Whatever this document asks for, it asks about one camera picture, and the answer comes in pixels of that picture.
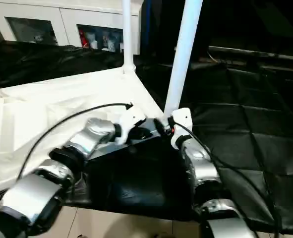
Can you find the white plastic table leg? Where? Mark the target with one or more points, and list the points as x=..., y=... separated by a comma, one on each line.
x=127, y=32
x=183, y=49

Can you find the white plastic table top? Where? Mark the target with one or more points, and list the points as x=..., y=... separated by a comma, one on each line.
x=49, y=99

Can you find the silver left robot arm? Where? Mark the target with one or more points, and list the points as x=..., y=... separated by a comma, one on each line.
x=94, y=129

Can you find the white blue carton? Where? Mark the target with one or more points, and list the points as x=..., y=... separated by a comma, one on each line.
x=109, y=42

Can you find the small white jar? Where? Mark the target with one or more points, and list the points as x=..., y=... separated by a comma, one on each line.
x=94, y=43

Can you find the black left robot foot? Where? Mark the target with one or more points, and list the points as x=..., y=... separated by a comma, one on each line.
x=79, y=236

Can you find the black metal rod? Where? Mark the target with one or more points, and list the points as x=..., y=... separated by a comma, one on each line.
x=248, y=52

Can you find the dark blue hanging cloth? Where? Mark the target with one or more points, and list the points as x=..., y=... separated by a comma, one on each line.
x=148, y=15

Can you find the small white figurine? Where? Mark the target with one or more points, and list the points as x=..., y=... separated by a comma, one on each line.
x=38, y=38

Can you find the white glass-door cabinet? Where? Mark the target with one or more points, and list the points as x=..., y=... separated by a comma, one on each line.
x=62, y=15

